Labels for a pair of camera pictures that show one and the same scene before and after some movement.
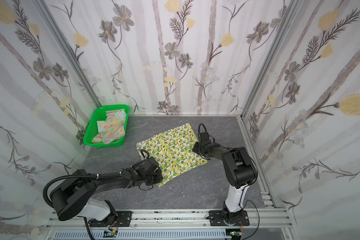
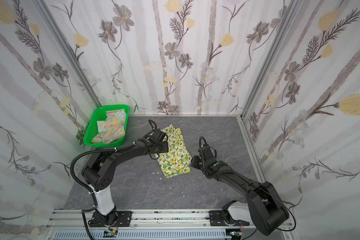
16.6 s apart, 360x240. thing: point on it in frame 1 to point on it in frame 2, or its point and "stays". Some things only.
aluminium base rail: (185, 219) stays
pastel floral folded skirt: (113, 128) stays
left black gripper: (156, 173) to (161, 145)
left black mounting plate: (124, 218) stays
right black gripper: (199, 146) to (199, 163)
